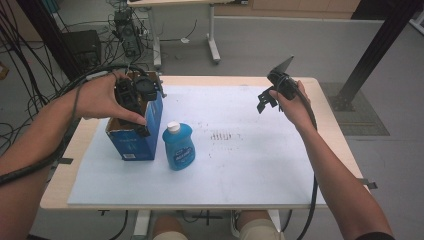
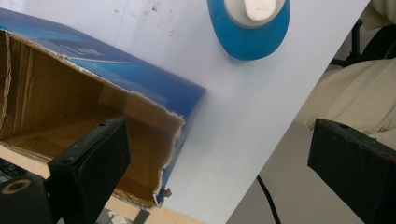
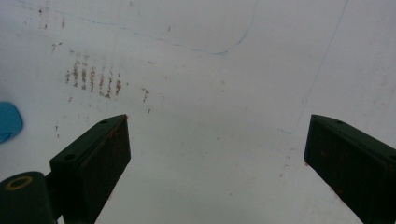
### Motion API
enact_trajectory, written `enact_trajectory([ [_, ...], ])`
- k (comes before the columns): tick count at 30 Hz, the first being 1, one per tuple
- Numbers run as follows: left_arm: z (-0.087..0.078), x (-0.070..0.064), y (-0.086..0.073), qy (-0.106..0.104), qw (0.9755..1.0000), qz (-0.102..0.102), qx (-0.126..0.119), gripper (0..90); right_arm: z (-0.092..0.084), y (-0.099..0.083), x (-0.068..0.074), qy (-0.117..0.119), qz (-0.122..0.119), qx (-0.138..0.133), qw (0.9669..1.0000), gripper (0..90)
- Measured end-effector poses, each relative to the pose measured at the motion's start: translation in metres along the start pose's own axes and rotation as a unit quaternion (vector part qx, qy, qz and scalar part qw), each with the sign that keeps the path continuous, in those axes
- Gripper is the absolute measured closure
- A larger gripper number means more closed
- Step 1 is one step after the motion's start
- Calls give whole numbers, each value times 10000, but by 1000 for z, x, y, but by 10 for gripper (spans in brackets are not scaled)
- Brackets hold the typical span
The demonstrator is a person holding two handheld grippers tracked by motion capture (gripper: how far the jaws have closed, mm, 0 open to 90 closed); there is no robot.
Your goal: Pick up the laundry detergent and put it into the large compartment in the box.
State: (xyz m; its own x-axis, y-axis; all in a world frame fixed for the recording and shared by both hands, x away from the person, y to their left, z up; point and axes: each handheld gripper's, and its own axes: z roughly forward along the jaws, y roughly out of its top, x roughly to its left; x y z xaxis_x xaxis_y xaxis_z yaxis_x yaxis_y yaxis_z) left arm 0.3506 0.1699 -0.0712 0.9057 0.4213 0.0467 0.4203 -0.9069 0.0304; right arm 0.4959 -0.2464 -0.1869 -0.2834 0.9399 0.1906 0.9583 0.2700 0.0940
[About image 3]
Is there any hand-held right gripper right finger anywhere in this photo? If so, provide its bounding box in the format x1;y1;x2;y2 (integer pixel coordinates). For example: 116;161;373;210
304;114;396;224

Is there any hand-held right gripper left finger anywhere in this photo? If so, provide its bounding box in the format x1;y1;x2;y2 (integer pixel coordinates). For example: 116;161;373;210
49;114;132;224

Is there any blue object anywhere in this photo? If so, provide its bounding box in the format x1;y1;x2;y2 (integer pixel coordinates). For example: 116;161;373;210
0;101;24;145

